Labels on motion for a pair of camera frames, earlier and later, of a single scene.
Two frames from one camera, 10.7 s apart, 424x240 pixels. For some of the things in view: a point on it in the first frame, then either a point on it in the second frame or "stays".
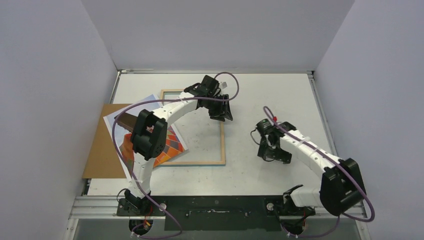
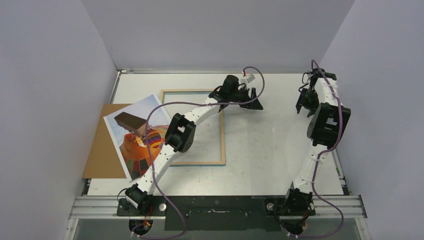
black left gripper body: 214,104 -> 240,97
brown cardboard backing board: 103,161 stays
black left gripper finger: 226,112 -> 255,104
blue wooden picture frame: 204,137 stays
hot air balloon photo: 122,138 stays
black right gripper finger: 264,149 -> 302,96
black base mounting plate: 217,213 stays
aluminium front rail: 106,207 stays
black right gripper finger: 284,156 -> 311,112
